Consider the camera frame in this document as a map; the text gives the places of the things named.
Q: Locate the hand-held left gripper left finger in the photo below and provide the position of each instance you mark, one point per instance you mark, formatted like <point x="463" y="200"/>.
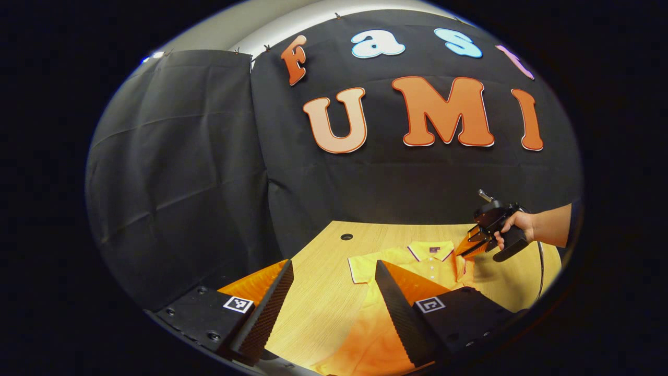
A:
<point x="269" y="313"/>

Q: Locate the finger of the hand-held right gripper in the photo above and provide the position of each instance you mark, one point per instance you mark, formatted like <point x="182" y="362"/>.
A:
<point x="477" y="233"/>
<point x="469" y="248"/>

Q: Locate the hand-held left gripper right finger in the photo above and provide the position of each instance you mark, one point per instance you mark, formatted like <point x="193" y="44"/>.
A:
<point x="399" y="313"/>

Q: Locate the orange T-shirt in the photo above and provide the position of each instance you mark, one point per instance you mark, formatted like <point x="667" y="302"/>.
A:
<point x="365" y="324"/>

